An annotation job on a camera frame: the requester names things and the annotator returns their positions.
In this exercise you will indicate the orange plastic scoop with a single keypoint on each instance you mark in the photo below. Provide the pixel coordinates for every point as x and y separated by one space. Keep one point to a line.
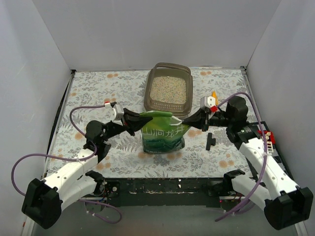
214 95

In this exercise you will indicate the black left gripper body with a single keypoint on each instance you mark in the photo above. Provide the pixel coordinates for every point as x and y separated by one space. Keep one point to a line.
126 120

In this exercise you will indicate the small black plastic clip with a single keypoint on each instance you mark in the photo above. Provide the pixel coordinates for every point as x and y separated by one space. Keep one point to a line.
211 142

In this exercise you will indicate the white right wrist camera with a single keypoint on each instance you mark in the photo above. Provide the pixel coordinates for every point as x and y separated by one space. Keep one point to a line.
208 104

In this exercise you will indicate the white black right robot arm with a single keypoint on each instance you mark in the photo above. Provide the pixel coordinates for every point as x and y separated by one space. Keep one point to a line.
282 200

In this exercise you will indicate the floral patterned table mat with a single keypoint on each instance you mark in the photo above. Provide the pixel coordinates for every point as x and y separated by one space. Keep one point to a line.
126 158

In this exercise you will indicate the black white checkerboard plate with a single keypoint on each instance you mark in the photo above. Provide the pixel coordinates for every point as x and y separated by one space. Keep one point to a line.
276 154

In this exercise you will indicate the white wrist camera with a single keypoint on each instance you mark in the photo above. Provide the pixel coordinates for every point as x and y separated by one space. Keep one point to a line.
116 111
208 104

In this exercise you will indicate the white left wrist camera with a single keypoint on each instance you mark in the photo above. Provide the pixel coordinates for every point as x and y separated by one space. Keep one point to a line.
116 111

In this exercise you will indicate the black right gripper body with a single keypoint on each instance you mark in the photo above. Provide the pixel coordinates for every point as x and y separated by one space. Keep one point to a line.
204 120

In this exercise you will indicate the brown plastic litter box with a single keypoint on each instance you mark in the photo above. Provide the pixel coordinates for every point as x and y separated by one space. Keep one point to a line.
169 88

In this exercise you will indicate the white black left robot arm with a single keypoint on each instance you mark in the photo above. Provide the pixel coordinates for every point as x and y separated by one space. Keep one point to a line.
45 199

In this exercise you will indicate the red white small bracket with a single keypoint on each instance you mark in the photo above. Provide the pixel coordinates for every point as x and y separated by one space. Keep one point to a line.
267 138

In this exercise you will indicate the green litter bag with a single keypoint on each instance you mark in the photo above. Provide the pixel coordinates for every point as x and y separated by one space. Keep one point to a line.
164 133

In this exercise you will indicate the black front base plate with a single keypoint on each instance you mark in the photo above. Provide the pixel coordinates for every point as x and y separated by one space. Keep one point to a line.
131 192

